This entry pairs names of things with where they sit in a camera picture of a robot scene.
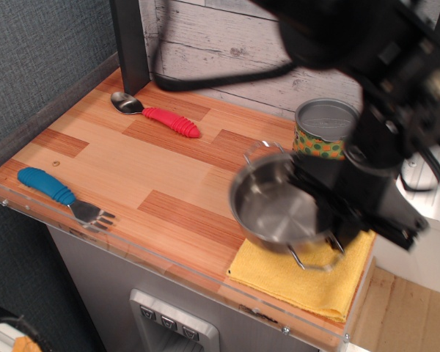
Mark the red handled spoon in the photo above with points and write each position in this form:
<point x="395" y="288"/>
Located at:
<point x="127" y="104"/>

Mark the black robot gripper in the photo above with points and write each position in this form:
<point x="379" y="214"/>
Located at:
<point x="351" y="201"/>

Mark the grey dispenser panel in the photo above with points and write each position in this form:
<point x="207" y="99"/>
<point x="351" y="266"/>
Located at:
<point x="164" y="327"/>

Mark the dark grey vertical post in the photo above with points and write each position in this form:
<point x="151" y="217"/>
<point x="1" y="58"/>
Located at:
<point x="131" y="49"/>

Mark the yellow rag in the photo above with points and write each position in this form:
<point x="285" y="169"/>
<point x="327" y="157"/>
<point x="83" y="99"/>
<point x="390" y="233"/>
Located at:
<point x="329" y="294"/>

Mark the blue handled fork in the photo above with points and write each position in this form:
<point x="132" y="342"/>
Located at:
<point x="87" y="215"/>

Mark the green orange patterned can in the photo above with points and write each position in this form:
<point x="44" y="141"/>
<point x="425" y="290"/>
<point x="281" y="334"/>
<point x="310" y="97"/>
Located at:
<point x="321" y="127"/>

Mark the grey cabinet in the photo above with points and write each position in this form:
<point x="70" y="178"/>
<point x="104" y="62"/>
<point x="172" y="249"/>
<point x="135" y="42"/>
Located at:
<point x="104" y="282"/>

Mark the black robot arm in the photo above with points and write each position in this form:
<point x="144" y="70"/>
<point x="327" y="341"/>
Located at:
<point x="394" y="55"/>

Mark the silver steel pot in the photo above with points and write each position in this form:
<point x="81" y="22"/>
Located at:
<point x="280" y="217"/>

